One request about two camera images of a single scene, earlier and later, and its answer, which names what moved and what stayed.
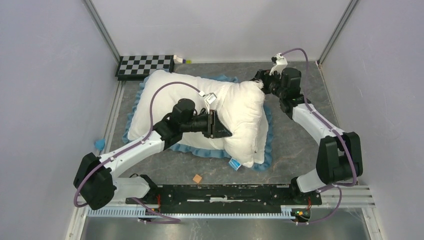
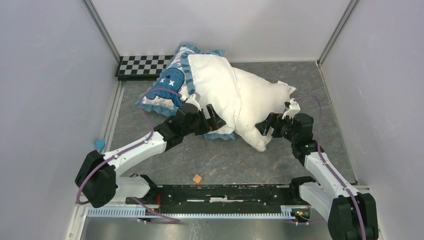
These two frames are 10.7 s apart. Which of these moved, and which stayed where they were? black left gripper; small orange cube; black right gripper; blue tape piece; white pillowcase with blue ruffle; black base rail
Moved: black right gripper; white pillowcase with blue ruffle
Stayed: black left gripper; black base rail; blue tape piece; small orange cube
